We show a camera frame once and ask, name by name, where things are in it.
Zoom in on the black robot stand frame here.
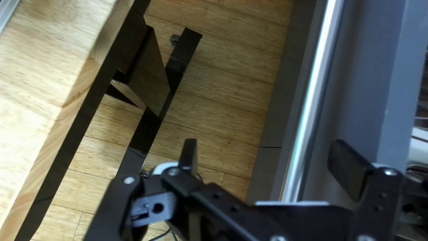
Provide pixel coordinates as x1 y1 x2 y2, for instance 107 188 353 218
14 0 201 241

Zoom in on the dark grey top drawer front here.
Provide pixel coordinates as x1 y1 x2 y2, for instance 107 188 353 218
246 0 428 206

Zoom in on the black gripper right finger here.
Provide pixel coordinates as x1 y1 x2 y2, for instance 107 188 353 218
327 137 428 241

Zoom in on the silver drawer handle bar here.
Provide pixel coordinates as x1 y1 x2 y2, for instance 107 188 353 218
281 0 345 203

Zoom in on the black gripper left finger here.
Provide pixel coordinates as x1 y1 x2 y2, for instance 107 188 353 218
85 139 250 241

